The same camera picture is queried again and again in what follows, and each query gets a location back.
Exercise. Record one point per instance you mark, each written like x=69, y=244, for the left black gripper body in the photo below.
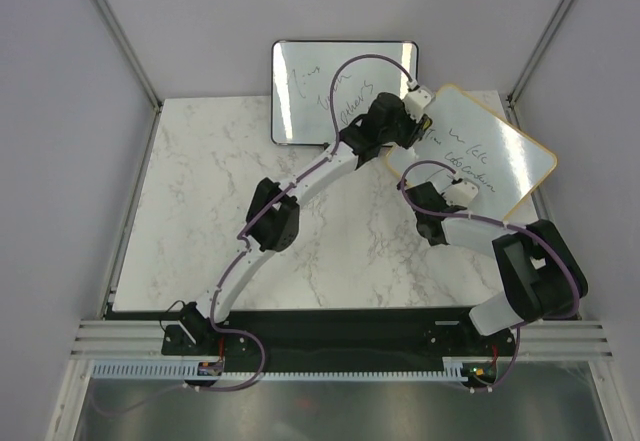
x=417, y=128

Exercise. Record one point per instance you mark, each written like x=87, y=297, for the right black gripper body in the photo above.
x=446, y=205

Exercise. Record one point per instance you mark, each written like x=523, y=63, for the yellow-framed whiteboard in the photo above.
x=467, y=137

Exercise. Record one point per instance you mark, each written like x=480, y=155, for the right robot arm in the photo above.
x=540, y=277

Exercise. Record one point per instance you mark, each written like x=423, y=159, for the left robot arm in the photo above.
x=273, y=217

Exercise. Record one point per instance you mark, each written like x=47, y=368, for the black-framed whiteboard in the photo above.
x=320, y=85

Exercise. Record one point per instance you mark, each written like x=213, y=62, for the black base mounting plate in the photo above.
x=330, y=340

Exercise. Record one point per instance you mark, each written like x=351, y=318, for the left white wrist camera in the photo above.
x=417, y=99

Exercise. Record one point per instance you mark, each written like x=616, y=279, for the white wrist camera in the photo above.
x=460, y=192
x=417, y=99

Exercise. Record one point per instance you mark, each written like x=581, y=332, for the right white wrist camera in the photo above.
x=460, y=192

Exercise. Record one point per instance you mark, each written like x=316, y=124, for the white slotted cable duct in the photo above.
x=198, y=371

